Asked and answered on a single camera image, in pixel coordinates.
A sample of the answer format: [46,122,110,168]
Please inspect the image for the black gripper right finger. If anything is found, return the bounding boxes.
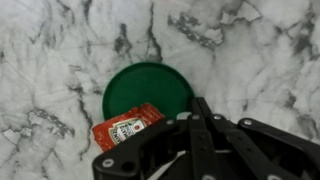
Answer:
[199,97,320,180]

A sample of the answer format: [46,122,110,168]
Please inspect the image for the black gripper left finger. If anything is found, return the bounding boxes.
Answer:
[91,96,222,180]

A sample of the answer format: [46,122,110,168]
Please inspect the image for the red ketchup packet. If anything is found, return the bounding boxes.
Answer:
[91,102,166,153]

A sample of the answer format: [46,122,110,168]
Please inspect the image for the green round lid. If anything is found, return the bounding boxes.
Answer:
[101,61,196,122]

